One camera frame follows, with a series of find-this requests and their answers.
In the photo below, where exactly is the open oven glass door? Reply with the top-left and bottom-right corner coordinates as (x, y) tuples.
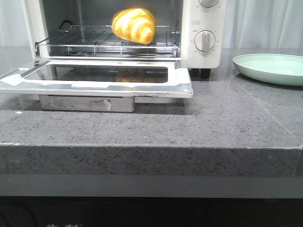
(0, 58), (194, 98)

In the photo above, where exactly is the upper grey oven knob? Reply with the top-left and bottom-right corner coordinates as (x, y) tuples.
(199, 0), (219, 8)

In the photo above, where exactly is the metal wire oven rack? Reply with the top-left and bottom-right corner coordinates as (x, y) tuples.
(35, 20), (181, 58)

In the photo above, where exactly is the yellow striped croissant bread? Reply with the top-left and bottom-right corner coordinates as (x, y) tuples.
(112, 7), (156, 44)

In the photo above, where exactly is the grey oven knob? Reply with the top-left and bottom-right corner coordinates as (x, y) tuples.
(199, 0), (219, 8)
(195, 30), (215, 52)

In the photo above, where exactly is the white oven door handle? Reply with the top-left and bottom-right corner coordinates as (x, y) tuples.
(39, 95), (135, 113)

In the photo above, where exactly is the lower grey oven knob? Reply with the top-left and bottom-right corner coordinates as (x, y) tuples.
(195, 30), (215, 52)

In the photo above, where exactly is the white toaster oven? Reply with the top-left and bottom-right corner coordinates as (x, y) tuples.
(22, 0), (227, 79)

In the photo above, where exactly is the light green round plate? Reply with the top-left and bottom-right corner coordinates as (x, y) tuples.
(233, 53), (303, 87)

